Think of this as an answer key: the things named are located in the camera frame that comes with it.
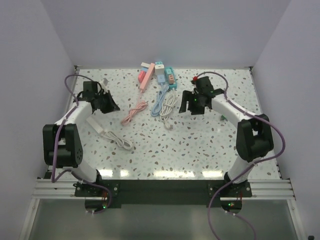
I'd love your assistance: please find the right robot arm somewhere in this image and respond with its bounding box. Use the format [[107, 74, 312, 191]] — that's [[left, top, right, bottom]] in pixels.
[[179, 76, 274, 197]]

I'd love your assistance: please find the green plug adapter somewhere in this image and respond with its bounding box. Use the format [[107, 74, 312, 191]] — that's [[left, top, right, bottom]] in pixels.
[[220, 115, 227, 121]]

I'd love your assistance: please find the white cord of teal strip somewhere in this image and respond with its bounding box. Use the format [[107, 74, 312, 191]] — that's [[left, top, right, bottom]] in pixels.
[[159, 87, 180, 131]]

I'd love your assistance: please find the teal power strip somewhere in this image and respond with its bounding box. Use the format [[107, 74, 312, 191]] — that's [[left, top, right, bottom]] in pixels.
[[164, 67, 178, 90]]

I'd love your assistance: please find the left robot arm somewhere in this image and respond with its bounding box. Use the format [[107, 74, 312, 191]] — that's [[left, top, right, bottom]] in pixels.
[[42, 80, 120, 196]]

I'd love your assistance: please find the pink cord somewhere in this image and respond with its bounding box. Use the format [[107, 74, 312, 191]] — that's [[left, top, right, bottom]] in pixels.
[[120, 89, 149, 126]]

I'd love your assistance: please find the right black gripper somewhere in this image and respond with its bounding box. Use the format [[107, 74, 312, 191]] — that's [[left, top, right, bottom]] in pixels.
[[179, 90, 205, 116]]

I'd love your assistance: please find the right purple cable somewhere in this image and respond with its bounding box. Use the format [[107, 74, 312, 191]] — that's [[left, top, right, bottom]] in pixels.
[[206, 71, 286, 240]]

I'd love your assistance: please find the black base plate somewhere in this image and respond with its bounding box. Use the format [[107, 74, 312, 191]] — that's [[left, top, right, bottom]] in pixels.
[[73, 179, 253, 214]]

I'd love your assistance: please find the white charger cube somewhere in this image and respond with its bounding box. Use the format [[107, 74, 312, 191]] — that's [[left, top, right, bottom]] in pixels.
[[154, 64, 165, 76]]

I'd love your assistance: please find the blue power strip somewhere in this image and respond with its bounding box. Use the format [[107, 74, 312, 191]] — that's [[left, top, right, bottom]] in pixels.
[[156, 74, 166, 85]]

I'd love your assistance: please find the red pink plug adapter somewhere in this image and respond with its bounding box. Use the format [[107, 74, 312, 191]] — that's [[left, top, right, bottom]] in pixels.
[[138, 70, 146, 83]]

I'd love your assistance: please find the pink power strip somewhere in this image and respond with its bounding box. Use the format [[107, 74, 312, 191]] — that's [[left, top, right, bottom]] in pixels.
[[139, 63, 155, 93]]

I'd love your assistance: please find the salmon plug adapter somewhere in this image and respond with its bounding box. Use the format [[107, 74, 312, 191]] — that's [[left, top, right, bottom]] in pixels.
[[167, 75, 175, 85]]

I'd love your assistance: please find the teal plug adapter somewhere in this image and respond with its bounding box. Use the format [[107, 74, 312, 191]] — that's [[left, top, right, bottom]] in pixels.
[[165, 67, 174, 76]]

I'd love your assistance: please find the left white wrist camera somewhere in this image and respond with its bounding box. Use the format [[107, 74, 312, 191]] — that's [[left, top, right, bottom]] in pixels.
[[100, 78, 109, 92]]

